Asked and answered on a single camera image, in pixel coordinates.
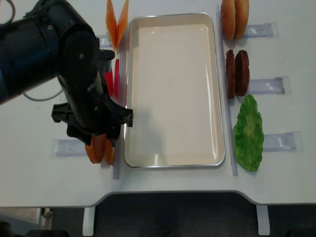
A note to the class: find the white rectangular serving tray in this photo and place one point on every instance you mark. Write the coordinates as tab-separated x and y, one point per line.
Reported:
172	87

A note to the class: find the golden bun top rear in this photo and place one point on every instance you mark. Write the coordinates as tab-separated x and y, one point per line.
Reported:
242	14

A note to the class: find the red tomato slice inner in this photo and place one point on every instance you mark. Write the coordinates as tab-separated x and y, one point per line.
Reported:
116	80

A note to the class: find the golden bun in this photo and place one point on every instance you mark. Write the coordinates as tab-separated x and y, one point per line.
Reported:
228	18
242	14

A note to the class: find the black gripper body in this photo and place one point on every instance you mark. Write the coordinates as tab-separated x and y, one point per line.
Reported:
101	116

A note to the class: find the red tomato slice outer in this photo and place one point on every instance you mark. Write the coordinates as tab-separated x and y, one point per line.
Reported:
109	80

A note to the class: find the white table leg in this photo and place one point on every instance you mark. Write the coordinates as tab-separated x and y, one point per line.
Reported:
263	220
88	222

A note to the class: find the red tomato slice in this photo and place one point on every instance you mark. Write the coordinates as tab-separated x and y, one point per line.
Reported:
109	80
116	80

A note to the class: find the white table leg right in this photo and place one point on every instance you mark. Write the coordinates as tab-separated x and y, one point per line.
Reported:
263	220

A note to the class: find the orange cheese slice upright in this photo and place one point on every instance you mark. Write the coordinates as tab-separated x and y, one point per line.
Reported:
111	23

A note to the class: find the brown meat patty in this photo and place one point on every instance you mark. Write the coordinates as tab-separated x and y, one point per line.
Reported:
242	73
230	73

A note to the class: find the clear acrylic right rack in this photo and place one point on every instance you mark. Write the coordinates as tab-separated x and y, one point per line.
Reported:
290	141

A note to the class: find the orange cheese slice leaning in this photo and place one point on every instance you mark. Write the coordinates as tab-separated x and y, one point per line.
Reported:
122	22

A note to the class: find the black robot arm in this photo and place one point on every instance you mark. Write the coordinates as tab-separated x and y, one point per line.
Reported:
54	41

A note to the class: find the brown meat patty outer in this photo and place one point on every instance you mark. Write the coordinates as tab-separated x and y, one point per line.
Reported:
242	73

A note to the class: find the white table leg left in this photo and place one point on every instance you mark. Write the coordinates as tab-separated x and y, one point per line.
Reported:
88	222

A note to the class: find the orange bread slice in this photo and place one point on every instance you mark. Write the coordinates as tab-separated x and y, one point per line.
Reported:
109	153
96	150

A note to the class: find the orange bread slice in rack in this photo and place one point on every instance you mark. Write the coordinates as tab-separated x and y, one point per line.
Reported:
109	153

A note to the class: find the brown meat patty inner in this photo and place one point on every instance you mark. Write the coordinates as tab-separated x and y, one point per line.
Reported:
230	73

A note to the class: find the golden bun top front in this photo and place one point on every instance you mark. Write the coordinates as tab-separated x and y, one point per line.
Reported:
228	18

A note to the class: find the green lettuce leaf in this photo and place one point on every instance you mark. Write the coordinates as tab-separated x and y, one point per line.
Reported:
248	135

